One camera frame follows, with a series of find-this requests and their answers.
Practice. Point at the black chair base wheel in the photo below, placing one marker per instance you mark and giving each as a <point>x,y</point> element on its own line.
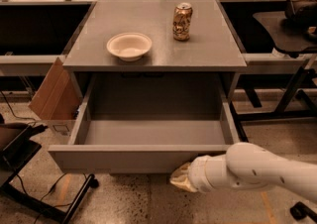
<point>299,211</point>

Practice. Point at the white paper bowl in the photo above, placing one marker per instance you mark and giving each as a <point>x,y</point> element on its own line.
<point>129,46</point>

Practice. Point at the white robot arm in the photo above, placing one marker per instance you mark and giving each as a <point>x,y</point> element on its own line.
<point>246,166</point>

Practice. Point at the gold soda can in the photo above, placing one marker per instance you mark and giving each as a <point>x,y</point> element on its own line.
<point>181,21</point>

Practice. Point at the grey top drawer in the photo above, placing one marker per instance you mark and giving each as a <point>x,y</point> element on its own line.
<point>147,124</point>

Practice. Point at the yellow foam padded gripper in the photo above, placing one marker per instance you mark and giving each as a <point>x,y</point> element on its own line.
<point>197,172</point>

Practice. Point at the grey cabinet with top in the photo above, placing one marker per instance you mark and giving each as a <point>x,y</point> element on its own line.
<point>210,48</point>

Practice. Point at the black office chair left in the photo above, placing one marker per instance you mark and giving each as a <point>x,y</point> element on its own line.
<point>17,149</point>

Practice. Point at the brown cardboard box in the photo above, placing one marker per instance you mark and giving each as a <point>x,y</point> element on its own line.
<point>56,101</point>

